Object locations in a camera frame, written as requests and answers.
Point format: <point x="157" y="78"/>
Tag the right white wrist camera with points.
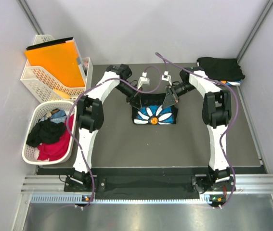
<point x="166" y="77"/>

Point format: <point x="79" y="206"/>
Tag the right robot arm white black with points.
<point x="216" y="115"/>

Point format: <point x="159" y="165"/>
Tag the black garment in basket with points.
<point x="45" y="132"/>

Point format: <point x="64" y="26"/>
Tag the folded black t shirt stack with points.
<point x="226" y="71"/>

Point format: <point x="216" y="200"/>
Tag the aluminium frame rail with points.
<point x="50" y="189"/>

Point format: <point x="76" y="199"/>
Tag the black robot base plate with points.
<point x="147" y="183"/>

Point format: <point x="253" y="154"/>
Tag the red garment in basket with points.
<point x="57" y="150"/>

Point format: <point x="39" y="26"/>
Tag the black t shirt flower print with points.
<point x="152" y="113"/>

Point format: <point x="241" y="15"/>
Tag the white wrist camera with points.
<point x="143" y="80"/>
<point x="166" y="77"/>

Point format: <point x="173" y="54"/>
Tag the white perforated file organizer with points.
<point x="41" y="83"/>

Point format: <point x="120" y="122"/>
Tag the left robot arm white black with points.
<point x="90" y="118"/>

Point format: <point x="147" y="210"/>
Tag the orange folder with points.
<point x="63" y="61"/>

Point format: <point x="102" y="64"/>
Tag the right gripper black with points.
<point x="171" y="98"/>

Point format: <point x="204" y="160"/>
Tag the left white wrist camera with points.
<point x="143" y="80"/>

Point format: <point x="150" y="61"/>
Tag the blue garment in basket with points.
<point x="56" y="116"/>

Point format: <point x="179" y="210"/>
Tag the white oval laundry basket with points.
<point x="30" y="154"/>

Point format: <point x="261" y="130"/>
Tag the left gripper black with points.
<point x="134" y="99"/>

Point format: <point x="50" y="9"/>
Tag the black folder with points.
<point x="49" y="43"/>

